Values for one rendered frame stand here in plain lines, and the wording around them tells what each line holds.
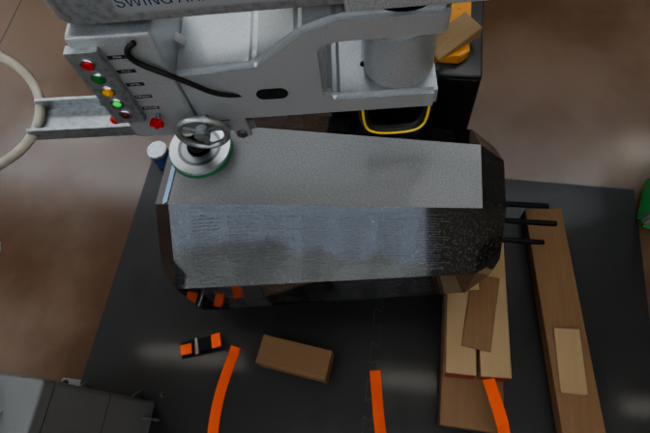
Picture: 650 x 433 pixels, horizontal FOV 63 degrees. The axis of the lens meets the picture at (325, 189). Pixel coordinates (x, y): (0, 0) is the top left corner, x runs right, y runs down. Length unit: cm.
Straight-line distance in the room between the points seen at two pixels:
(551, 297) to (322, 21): 165
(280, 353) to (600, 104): 203
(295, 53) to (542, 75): 203
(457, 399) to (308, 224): 97
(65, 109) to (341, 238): 97
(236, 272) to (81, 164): 148
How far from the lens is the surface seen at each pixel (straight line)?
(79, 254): 290
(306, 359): 228
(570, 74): 317
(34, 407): 180
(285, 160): 182
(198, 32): 145
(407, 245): 178
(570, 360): 241
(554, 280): 249
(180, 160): 185
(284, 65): 132
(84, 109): 185
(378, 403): 236
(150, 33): 128
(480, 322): 224
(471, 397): 230
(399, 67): 135
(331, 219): 175
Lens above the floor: 237
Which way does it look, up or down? 63 degrees down
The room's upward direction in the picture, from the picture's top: 12 degrees counter-clockwise
